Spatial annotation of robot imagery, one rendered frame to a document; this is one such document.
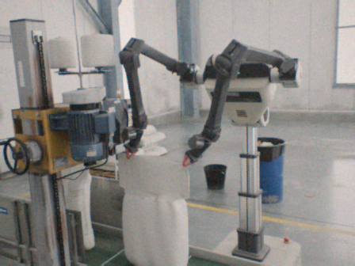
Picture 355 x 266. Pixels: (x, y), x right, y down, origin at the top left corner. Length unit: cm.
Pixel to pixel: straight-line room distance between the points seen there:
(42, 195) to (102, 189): 86
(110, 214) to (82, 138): 112
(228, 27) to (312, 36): 220
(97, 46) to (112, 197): 126
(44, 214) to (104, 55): 85
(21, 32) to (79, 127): 51
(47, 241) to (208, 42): 915
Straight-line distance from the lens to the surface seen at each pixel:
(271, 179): 409
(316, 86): 979
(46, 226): 204
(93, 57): 186
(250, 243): 254
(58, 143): 192
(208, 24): 1072
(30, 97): 190
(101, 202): 283
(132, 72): 187
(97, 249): 253
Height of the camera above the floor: 152
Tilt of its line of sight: 10 degrees down
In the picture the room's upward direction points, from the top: 3 degrees counter-clockwise
